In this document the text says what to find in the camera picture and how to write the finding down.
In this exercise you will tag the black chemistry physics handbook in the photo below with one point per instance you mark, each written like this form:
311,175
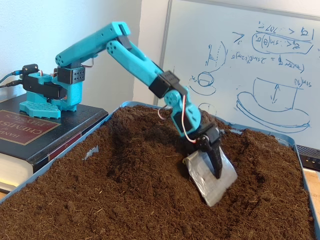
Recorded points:
75,120

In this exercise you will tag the teal five-joint robot arm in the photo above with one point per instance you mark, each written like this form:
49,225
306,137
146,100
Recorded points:
100,47

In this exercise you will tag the whiteboard with blue drawings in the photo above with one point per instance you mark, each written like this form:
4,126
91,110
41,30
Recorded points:
275,50

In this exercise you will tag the blue plastic tray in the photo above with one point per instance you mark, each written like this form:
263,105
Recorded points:
287,138

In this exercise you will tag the black vented electronic box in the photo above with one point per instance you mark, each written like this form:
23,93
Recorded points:
310,157

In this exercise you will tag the brown soil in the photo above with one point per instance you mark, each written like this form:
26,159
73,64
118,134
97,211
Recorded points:
150,200

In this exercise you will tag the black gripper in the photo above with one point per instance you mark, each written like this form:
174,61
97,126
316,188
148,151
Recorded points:
209,136

